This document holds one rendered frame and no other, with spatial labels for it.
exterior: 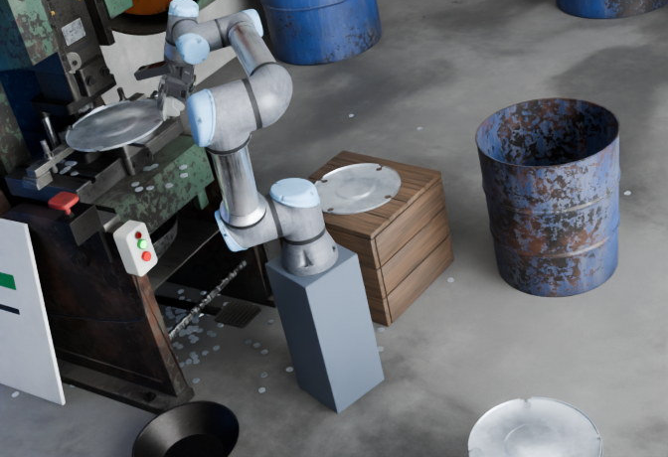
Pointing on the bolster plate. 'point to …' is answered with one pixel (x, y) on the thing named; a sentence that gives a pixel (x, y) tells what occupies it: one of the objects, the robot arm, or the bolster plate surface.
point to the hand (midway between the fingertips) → (162, 115)
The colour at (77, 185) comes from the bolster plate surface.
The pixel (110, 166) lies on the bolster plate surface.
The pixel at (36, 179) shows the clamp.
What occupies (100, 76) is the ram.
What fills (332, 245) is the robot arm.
